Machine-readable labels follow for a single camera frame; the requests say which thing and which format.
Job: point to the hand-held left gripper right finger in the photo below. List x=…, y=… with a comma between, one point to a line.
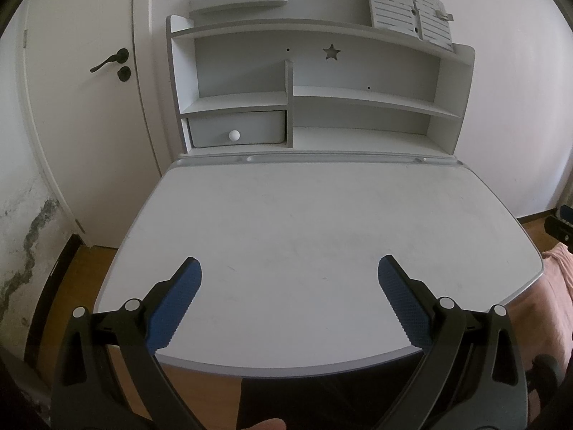
x=403, y=300

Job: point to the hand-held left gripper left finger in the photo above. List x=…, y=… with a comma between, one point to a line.
x=174, y=309

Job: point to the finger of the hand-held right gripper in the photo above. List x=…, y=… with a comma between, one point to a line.
x=566, y=211
x=559, y=232

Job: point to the pink blanket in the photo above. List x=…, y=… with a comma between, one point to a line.
x=550, y=304

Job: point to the person's black shorts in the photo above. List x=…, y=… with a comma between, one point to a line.
x=322, y=398

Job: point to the person's bare knee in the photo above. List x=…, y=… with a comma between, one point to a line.
x=264, y=424

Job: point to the white door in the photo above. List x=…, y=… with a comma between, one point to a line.
x=80, y=143

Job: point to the grey hutch drawer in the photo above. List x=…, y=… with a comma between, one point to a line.
x=255, y=123

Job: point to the white grey desk hutch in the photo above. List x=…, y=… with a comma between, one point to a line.
x=380, y=71

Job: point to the black door lock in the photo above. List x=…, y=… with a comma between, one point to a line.
x=123, y=74

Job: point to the grey slatted book stand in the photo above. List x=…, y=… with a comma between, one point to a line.
x=394, y=13

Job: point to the grey plastic tray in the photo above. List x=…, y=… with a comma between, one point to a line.
x=237, y=0

